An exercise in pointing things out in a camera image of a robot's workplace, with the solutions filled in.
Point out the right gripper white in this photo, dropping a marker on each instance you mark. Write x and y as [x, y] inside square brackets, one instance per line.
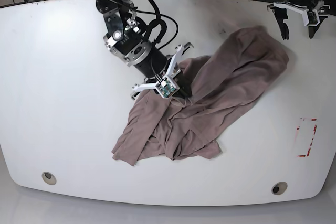
[157, 67]

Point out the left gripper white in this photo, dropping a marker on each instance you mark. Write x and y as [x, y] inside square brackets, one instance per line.
[301, 7]

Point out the mauve T-shirt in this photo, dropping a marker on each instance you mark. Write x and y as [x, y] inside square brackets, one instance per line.
[224, 86]

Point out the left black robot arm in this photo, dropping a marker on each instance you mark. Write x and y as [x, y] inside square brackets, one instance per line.
[313, 13]

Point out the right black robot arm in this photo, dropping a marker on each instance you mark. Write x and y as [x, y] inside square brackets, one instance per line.
[133, 41]

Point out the red tape rectangle marking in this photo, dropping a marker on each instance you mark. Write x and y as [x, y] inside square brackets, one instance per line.
[305, 133]

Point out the right grey table grommet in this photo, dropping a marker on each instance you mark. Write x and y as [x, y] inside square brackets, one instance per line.
[279, 188]

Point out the grey table grommet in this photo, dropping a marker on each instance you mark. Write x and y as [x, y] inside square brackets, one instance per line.
[49, 178]
[279, 188]

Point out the left grey table grommet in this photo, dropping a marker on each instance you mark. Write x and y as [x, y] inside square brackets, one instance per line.
[49, 178]

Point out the left wrist green camera board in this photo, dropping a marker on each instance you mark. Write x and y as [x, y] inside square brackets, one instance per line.
[312, 17]

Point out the wrist green camera board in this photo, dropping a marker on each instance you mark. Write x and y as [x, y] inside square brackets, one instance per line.
[312, 17]
[166, 89]

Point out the right wrist green camera board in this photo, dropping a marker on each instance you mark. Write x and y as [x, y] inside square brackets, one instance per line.
[166, 89]

